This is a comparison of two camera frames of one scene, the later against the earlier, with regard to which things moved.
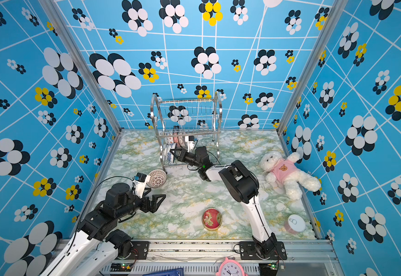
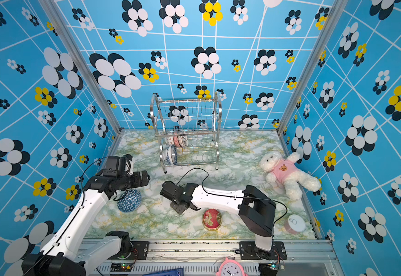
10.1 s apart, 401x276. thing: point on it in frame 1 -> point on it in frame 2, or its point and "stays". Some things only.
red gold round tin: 212,218 stays
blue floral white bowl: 169,156 stays
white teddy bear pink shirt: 285,171 stays
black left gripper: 155,206 -> 139,181
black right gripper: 182,158 -> 178,210
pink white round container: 295,224 stays
